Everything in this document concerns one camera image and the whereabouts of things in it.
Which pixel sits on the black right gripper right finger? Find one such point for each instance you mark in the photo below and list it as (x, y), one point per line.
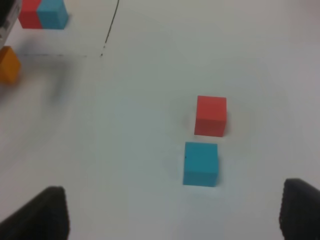
(299, 216)

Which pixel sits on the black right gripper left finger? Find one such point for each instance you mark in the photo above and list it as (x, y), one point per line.
(45, 217)

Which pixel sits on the orange block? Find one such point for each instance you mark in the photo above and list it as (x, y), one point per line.
(9, 66)

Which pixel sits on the red template block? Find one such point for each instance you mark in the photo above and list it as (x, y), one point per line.
(28, 16)

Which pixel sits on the blue template block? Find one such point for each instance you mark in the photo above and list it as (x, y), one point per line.
(52, 14)

